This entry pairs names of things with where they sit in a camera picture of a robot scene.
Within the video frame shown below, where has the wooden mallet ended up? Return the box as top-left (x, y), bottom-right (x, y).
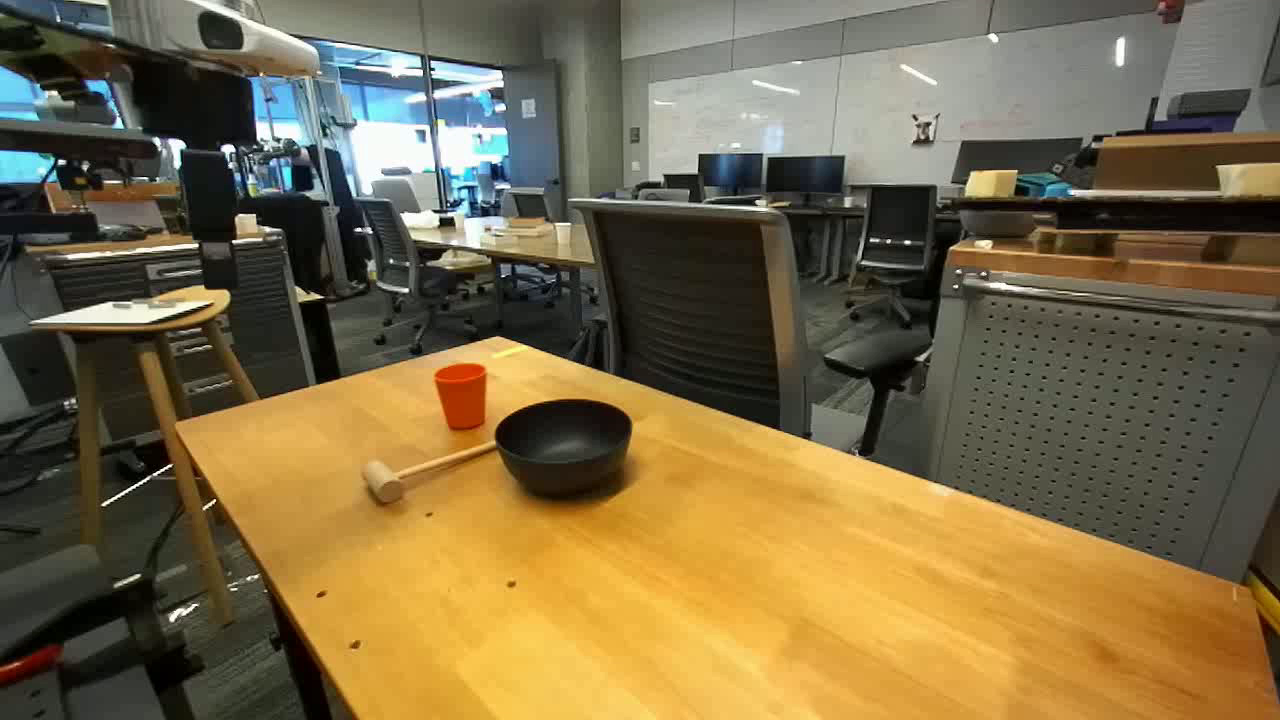
top-left (361, 435), bottom-right (500, 509)

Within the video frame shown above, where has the black office chair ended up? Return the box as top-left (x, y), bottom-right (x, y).
top-left (821, 180), bottom-right (944, 461)

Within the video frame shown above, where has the white paper sheet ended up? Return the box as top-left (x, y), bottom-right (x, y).
top-left (28, 290), bottom-right (217, 337)

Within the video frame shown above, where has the brown wooden box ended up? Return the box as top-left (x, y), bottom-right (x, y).
top-left (1094, 130), bottom-right (1280, 194)

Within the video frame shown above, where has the black computer monitor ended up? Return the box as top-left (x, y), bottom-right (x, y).
top-left (693, 148), bottom-right (768, 203)
top-left (765, 151), bottom-right (849, 203)

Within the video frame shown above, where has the orange plastic cup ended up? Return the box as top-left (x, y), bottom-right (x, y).
top-left (431, 360), bottom-right (492, 435)

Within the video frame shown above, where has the yellow corner piece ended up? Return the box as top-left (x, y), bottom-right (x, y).
top-left (1248, 570), bottom-right (1280, 641)

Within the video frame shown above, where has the wooden stool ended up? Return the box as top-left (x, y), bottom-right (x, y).
top-left (28, 283), bottom-right (266, 633)

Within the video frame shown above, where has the grey drawer cabinet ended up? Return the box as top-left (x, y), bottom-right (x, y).
top-left (28, 228), bottom-right (322, 421)

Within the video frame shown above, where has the tan foam block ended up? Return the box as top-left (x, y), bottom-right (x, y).
top-left (1213, 162), bottom-right (1280, 203)
top-left (962, 166), bottom-right (1023, 203)

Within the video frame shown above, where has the grey swivel chair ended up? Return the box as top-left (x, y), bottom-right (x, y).
top-left (354, 195), bottom-right (500, 360)

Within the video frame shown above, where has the black upright box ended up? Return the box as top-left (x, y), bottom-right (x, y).
top-left (182, 144), bottom-right (246, 292)

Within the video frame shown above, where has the glass whiteboard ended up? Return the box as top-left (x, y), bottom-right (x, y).
top-left (644, 11), bottom-right (1186, 194)

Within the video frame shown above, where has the black bowl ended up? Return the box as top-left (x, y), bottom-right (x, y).
top-left (492, 398), bottom-right (638, 506)

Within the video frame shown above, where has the perforated grey metal cart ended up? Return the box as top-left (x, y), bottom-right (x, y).
top-left (927, 236), bottom-right (1280, 585)

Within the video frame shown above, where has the long wooden desk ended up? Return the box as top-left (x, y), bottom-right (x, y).
top-left (400, 212), bottom-right (601, 276)

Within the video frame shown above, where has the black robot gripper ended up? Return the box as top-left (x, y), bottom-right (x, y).
top-left (136, 56), bottom-right (262, 151)

